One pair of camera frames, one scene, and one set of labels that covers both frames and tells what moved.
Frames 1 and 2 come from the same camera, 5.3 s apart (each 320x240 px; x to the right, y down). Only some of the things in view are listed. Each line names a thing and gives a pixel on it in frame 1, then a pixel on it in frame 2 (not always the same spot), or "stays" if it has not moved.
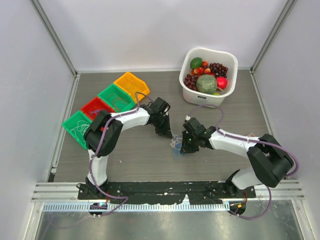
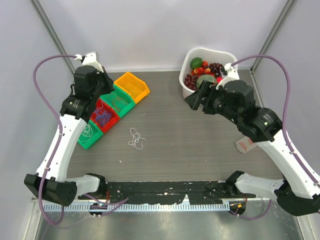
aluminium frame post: [38, 8] stays
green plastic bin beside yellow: [118, 100] stays
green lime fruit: [196, 62] stays
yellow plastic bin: [133, 84] stays
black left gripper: [165, 131] -> [108, 81]
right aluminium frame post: [272, 35] stays
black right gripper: [185, 148] -> [208, 90]
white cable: [175, 143] -> [137, 141]
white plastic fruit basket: [210, 56] stays
